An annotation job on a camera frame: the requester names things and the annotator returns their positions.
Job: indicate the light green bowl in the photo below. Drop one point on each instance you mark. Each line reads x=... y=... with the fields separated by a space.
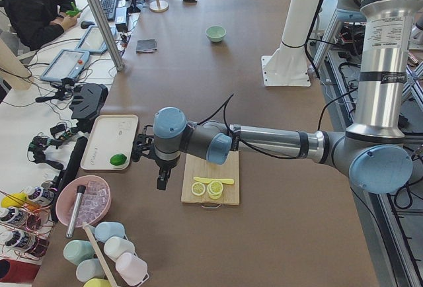
x=215 y=33

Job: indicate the pink bowl of ice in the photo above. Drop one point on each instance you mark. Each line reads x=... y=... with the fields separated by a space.
x=95 y=204

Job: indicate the bamboo cutting board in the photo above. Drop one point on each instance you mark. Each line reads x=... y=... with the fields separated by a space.
x=196 y=167

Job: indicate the left lemon slice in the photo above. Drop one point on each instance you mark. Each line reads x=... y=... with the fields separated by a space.
x=198 y=189

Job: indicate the green lime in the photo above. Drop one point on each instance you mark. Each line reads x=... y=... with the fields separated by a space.
x=118 y=159

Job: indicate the stacked lemon slices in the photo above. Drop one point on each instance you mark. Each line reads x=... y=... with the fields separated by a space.
x=215 y=190

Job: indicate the yellow plastic knife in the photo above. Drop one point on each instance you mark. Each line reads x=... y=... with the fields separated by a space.
x=210 y=180

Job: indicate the cream serving tray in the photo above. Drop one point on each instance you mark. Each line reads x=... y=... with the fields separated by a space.
x=111 y=134

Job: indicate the light blue cup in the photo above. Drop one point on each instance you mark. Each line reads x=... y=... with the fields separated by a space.
x=105 y=230

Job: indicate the white cup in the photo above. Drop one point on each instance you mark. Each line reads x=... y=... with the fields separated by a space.
x=115 y=246

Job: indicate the silver metal muddler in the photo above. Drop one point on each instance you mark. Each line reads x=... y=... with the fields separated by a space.
x=75 y=212

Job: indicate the pink cup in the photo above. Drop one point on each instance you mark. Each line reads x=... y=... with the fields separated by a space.
x=132 y=269

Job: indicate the black headset device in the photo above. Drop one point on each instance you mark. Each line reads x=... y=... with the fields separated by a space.
x=87 y=102

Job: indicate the mint green cup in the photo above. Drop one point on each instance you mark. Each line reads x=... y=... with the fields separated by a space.
x=77 y=251

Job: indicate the pale blue cup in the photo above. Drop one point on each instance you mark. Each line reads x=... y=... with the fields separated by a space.
x=88 y=269

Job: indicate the yellow cup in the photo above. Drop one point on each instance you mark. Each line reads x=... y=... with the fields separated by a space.
x=97 y=282

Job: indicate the grey folded cloth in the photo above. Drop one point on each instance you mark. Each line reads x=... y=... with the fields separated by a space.
x=146 y=46

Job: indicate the near teach pendant tablet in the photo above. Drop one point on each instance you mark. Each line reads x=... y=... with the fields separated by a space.
x=67 y=64

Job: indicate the teach pendant tablet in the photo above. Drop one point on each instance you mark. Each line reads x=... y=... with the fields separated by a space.
x=67 y=64
x=92 y=41

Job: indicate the far teach pendant tablet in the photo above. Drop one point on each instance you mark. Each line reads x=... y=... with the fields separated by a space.
x=92 y=41

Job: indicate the black computer mouse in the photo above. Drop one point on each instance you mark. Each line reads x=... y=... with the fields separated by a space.
x=85 y=24

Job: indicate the wooden cup stand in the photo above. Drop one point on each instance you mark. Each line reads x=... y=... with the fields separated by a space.
x=158 y=6

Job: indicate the black keyboard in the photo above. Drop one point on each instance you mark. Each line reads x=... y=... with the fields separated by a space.
x=109 y=8

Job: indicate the person in black shirt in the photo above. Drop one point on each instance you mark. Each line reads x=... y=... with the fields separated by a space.
x=38 y=22

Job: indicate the copper wire bottle rack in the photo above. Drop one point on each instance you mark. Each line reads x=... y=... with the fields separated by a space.
x=25 y=227

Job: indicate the white camera stand post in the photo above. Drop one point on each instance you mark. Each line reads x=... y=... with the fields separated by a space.
x=287 y=66

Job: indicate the aluminium frame post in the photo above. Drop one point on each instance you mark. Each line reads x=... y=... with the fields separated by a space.
x=108 y=38

